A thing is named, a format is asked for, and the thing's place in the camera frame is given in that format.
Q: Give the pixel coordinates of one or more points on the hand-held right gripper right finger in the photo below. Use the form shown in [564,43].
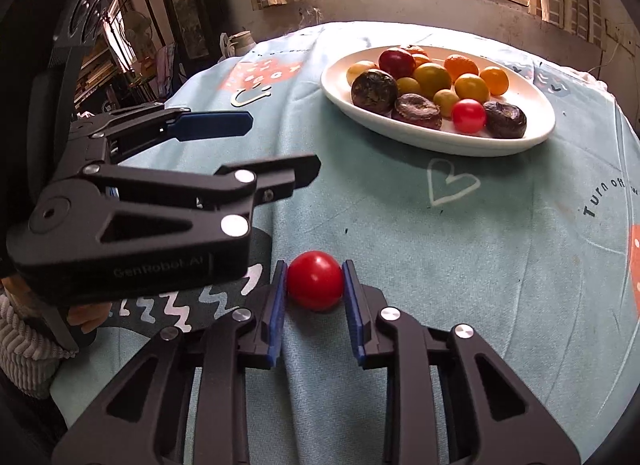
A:
[352,317]

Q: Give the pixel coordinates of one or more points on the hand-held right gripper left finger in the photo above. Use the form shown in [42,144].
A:
[277,317]

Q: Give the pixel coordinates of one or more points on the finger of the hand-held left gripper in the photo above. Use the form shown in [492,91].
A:
[210,125]
[270,175]

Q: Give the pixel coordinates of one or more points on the white plate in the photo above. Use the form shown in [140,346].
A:
[537,125]

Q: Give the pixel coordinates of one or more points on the person's left forearm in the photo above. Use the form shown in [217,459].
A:
[25,350]

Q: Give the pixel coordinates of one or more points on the person's left hand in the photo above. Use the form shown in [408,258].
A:
[87,317]

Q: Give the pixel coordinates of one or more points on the white kettle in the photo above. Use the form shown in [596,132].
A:
[239,45]

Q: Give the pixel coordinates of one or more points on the standing fan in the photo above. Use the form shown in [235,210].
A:
[137,32]

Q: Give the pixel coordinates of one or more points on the printed light blue tablecloth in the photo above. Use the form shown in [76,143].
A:
[450,245]

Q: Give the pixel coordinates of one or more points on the dark framed cabinet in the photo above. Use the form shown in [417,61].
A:
[182,5]

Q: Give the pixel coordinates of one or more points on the dark red tomato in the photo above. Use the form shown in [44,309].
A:
[396,63]

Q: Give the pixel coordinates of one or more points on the large yellow green tomato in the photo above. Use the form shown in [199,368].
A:
[432,80]

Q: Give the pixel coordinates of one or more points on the red cherry tomato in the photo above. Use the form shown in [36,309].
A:
[469,116]

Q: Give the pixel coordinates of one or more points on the white cloth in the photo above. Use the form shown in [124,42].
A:
[570,70]

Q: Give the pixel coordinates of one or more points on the wall socket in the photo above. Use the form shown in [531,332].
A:
[620,36]

